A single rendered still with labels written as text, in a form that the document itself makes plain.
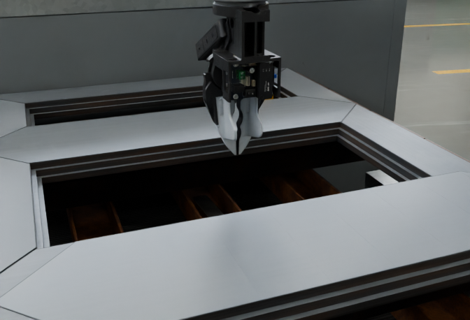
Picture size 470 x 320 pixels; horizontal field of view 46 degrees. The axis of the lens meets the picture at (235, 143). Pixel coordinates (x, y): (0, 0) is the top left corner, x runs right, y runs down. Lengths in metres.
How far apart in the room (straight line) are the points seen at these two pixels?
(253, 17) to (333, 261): 0.30
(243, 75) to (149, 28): 0.70
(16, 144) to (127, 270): 0.45
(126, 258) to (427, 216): 0.38
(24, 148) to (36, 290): 0.42
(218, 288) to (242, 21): 0.31
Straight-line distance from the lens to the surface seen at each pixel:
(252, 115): 0.76
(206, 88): 0.75
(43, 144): 1.01
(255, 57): 0.69
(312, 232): 0.69
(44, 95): 1.30
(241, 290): 0.59
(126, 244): 0.68
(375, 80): 1.67
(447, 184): 0.86
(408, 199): 0.80
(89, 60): 1.36
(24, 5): 1.33
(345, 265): 0.64
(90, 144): 0.98
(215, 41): 0.75
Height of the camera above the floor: 1.20
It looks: 22 degrees down
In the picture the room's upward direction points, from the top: straight up
